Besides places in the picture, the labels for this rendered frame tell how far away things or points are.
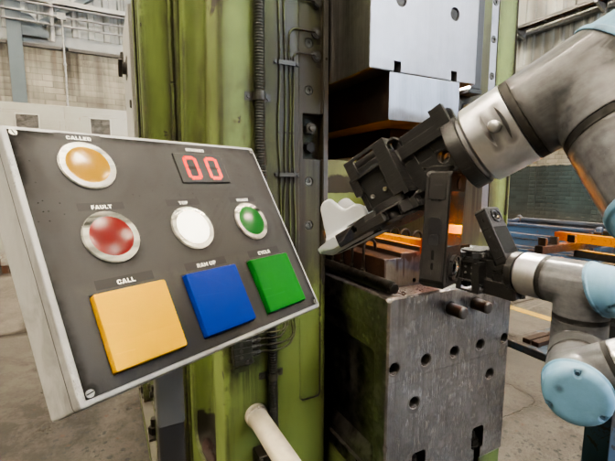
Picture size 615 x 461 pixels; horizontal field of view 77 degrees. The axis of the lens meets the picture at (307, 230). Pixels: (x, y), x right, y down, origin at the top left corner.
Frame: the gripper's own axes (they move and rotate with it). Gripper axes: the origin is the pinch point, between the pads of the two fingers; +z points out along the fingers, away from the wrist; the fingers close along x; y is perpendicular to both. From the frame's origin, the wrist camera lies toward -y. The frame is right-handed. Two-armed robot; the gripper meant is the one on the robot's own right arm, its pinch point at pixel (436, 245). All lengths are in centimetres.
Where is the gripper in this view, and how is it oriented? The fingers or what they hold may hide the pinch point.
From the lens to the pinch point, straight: 90.5
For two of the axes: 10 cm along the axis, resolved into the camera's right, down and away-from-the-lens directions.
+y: 0.1, 9.9, 1.2
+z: -4.6, -1.0, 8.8
